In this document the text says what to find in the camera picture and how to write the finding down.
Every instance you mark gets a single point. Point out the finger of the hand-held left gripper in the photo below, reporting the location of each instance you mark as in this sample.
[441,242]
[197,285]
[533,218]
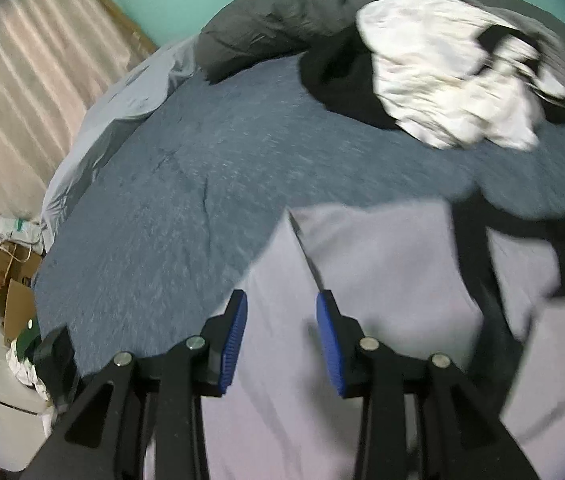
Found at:
[55,357]

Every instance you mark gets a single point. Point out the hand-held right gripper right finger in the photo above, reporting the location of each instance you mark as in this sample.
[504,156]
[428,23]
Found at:
[330,345]

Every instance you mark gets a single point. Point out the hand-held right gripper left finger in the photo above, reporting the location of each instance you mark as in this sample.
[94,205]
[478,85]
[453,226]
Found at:
[232,345]

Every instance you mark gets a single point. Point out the light grey jacket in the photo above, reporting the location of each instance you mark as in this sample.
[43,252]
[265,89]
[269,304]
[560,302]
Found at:
[387,270]

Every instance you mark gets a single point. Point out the crumpled white plastic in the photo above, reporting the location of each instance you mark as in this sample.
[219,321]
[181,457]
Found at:
[27,377]

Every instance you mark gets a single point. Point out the cardboard box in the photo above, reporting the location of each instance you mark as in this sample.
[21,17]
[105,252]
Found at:
[20,305]
[5,260]

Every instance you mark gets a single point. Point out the light grey blanket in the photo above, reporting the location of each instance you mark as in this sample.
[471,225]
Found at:
[107,120]

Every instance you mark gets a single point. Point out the black crumpled garment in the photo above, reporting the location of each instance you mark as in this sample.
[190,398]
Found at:
[342,80]

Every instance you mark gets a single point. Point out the pale pink curtain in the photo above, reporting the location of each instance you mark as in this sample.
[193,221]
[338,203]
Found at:
[37,85]

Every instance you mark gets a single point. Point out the white crumpled garment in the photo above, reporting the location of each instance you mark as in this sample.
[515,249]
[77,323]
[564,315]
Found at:
[427,75]

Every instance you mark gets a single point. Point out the dark grey rolled duvet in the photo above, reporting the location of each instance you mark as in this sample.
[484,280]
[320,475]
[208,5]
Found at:
[272,25]

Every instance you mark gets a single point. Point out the grey ribbed garment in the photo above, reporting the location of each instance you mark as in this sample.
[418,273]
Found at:
[559,60]

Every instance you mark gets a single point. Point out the wooden frame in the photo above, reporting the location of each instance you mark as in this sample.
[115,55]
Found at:
[127,20]

